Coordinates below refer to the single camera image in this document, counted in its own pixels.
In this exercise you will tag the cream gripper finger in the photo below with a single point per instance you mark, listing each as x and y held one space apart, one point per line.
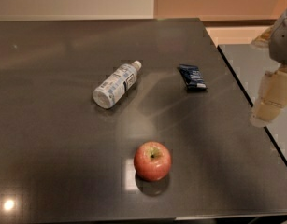
272 97

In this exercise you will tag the blue rxbar blueberry wrapper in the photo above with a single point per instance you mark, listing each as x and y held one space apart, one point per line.
192 77

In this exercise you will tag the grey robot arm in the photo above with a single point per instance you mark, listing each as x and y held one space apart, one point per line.
278 40

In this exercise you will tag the red apple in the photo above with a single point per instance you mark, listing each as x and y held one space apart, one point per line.
152 161

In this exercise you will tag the grey side table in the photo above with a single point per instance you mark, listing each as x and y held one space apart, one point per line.
252 68

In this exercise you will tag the clear plastic water bottle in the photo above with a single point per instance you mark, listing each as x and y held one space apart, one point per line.
116 85

